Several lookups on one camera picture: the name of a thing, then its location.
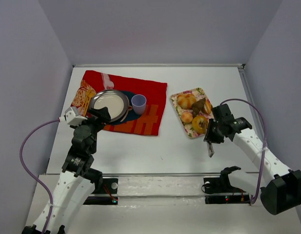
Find orange ring donut bread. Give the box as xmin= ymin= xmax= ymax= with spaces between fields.
xmin=192 ymin=116 xmax=208 ymax=134

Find metal tongs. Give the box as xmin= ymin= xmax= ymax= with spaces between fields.
xmin=207 ymin=141 xmax=214 ymax=158

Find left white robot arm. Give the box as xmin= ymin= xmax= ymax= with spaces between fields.
xmin=19 ymin=107 xmax=111 ymax=234

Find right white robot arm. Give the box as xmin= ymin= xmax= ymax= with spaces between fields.
xmin=203 ymin=104 xmax=301 ymax=215

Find glazed oval bread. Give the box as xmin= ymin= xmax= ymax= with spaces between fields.
xmin=202 ymin=100 xmax=212 ymax=115

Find large knotted bread roll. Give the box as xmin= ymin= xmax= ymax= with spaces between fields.
xmin=177 ymin=94 xmax=196 ymax=109

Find round metal plate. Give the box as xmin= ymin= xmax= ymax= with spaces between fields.
xmin=88 ymin=89 xmax=129 ymax=122

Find dark blue oval mat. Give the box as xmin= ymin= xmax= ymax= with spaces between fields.
xmin=109 ymin=90 xmax=142 ymax=126

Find brown chocolate croissant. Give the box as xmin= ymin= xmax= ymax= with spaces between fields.
xmin=191 ymin=98 xmax=206 ymax=117

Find small round bun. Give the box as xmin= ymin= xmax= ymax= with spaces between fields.
xmin=181 ymin=112 xmax=193 ymax=124

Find floral serving tray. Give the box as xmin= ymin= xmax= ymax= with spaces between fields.
xmin=170 ymin=88 xmax=213 ymax=138

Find lavender plastic cup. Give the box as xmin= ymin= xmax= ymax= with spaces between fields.
xmin=131 ymin=94 xmax=147 ymax=115

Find red patterned cloth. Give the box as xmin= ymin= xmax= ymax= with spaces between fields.
xmin=71 ymin=70 xmax=168 ymax=136

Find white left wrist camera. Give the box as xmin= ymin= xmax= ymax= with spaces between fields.
xmin=64 ymin=106 xmax=87 ymax=126

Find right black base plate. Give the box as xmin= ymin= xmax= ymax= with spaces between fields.
xmin=201 ymin=177 xmax=250 ymax=204

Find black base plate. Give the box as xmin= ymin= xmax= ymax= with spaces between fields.
xmin=83 ymin=177 xmax=118 ymax=205
xmin=201 ymin=177 xmax=250 ymax=204

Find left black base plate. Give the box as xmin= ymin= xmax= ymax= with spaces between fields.
xmin=83 ymin=177 xmax=118 ymax=205

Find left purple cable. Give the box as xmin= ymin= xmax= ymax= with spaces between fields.
xmin=20 ymin=118 xmax=68 ymax=231

